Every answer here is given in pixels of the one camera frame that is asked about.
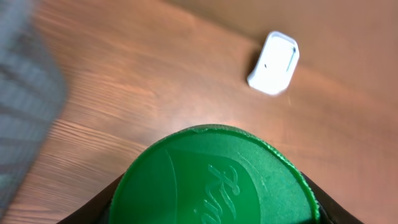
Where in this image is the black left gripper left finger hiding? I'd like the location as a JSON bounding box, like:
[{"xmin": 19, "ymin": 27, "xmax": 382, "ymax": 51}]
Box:
[{"xmin": 58, "ymin": 174, "xmax": 124, "ymax": 224}]

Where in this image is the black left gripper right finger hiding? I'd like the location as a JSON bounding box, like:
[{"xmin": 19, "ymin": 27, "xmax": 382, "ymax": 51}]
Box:
[{"xmin": 302, "ymin": 174, "xmax": 363, "ymax": 224}]

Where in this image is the green lid jar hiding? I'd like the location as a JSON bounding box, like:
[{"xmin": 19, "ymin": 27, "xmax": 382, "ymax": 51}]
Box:
[{"xmin": 109, "ymin": 124, "xmax": 320, "ymax": 224}]

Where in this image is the white barcode scanner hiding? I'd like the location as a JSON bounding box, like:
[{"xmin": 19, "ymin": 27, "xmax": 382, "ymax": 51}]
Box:
[{"xmin": 247, "ymin": 31, "xmax": 300, "ymax": 96}]

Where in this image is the grey plastic mesh basket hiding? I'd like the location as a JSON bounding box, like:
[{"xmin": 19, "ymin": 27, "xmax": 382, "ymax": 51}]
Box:
[{"xmin": 1, "ymin": 0, "xmax": 67, "ymax": 215}]

